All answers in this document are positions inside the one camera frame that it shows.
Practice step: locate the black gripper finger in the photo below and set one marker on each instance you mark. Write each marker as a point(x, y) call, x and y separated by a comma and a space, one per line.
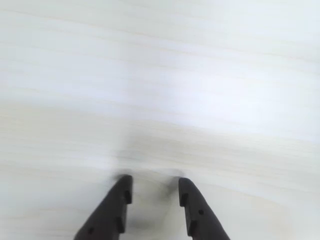
point(200, 215)
point(110, 212)

